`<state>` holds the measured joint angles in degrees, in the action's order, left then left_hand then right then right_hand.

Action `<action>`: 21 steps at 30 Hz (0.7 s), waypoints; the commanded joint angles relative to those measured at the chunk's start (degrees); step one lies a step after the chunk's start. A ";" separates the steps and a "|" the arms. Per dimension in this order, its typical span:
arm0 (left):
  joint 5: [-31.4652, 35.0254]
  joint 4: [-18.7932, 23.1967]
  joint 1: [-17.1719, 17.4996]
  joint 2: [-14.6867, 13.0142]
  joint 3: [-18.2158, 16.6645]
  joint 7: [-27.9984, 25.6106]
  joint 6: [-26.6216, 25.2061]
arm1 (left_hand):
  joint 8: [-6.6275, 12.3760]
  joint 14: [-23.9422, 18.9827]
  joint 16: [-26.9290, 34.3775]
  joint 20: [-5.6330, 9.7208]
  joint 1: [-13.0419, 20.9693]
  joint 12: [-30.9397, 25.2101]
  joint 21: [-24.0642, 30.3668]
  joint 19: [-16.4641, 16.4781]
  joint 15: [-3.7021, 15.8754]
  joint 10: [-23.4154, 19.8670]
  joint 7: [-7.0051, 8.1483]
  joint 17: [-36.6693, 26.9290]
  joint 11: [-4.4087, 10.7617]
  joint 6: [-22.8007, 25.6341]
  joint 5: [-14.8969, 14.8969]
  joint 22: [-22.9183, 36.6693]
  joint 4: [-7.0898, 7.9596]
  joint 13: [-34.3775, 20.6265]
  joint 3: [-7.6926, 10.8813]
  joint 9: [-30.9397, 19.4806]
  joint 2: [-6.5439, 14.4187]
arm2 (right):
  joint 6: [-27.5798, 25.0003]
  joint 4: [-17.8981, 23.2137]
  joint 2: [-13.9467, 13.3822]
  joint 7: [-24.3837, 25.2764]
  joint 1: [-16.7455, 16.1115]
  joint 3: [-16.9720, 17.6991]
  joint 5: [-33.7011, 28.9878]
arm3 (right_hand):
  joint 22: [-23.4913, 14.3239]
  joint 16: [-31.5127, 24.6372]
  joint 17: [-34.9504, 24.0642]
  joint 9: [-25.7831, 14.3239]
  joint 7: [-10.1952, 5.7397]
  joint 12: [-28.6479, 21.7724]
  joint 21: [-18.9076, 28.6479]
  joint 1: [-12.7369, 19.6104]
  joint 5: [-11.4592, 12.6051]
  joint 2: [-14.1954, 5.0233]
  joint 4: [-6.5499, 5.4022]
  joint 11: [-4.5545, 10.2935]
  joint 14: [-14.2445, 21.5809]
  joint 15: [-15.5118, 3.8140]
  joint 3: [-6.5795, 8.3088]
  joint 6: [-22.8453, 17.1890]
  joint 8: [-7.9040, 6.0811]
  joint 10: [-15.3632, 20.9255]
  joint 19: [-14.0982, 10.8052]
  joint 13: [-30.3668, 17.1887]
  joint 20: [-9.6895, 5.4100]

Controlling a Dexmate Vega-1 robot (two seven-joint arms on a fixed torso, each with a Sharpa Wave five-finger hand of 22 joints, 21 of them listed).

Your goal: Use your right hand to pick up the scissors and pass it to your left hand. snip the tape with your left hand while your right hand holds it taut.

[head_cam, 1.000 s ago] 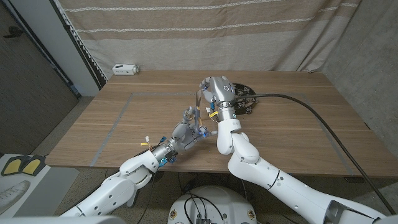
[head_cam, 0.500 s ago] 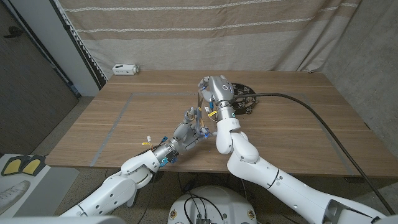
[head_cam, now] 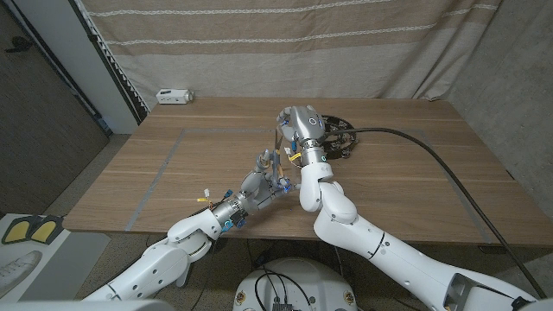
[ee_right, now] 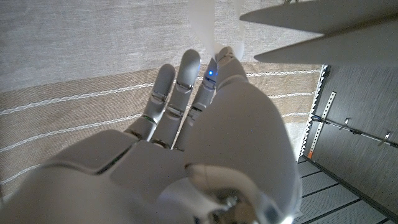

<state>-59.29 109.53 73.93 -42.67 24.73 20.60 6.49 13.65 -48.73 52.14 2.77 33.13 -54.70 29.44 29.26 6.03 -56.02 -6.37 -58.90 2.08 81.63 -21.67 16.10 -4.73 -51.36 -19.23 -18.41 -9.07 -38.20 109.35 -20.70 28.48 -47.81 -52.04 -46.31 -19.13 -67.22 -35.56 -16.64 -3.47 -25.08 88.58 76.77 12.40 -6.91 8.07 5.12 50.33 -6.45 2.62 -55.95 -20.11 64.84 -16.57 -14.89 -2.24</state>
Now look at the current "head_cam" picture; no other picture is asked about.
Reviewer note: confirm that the black half-moon tambourine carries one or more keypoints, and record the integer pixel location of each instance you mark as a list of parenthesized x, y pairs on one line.
[(343, 142)]

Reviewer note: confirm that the grey floor mat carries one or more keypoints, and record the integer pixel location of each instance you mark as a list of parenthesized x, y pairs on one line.
[(73, 255)]

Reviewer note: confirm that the dark wooden door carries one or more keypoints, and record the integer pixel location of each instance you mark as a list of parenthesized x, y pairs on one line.
[(43, 129)]

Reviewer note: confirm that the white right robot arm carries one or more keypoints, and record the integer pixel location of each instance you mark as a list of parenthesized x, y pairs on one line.
[(389, 255)]

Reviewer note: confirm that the white shoe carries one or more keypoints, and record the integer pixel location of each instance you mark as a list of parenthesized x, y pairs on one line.
[(15, 268)]

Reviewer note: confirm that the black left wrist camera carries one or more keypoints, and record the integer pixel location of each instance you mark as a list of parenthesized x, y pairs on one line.
[(239, 220)]

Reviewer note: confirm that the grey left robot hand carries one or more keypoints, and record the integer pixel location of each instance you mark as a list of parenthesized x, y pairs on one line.
[(257, 190)]

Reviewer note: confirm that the white power box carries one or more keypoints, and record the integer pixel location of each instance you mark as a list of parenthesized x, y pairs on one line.
[(170, 96)]

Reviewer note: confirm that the white floor board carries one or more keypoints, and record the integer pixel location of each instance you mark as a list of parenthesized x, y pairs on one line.
[(8, 250)]

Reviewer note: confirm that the yellow black foot pedal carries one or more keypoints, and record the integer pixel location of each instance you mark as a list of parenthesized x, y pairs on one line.
[(45, 230), (17, 231)]

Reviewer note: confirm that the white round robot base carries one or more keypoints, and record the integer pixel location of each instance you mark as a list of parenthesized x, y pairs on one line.
[(298, 281)]

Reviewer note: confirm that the clear tape strip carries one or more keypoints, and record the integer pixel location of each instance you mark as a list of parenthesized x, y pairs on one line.
[(288, 170)]

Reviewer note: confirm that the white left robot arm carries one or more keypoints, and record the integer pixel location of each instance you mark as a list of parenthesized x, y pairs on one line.
[(173, 255)]

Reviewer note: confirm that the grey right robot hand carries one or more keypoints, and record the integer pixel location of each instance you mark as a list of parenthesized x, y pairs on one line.
[(309, 125)]

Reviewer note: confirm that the beige striped curtain backdrop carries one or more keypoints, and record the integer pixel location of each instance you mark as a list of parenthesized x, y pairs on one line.
[(281, 65)]

